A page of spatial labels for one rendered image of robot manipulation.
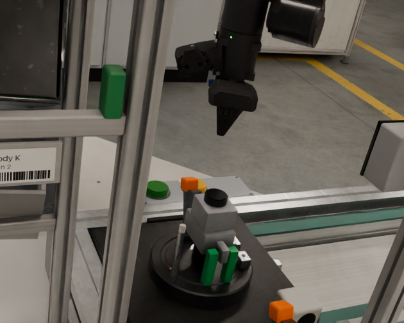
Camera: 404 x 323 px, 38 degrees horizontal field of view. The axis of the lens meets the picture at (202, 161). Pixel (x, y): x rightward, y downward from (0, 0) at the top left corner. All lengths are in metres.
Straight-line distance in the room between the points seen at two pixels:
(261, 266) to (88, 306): 0.25
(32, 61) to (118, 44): 3.50
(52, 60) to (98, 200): 0.73
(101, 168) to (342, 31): 4.36
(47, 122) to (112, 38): 3.51
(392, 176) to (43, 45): 0.42
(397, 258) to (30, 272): 0.54
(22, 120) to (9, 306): 0.55
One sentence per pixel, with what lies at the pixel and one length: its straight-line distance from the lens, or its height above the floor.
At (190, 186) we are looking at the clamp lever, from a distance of 0.80.
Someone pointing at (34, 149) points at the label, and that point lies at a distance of 0.37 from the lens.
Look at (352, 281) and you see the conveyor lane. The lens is 0.97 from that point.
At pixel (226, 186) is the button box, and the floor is 0.96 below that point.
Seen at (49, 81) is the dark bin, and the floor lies 1.32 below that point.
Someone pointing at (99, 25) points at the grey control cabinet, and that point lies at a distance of 3.82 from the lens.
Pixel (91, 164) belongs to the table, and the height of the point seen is 0.86.
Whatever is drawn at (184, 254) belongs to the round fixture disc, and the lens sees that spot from 0.79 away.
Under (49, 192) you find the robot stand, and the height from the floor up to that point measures 0.90.
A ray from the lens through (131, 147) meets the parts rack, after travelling 0.38.
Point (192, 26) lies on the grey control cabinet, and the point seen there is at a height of 0.42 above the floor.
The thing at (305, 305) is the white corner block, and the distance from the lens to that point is 0.77.
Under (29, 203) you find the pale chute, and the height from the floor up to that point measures 1.16.
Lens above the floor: 1.47
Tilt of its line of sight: 28 degrees down
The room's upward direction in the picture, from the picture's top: 11 degrees clockwise
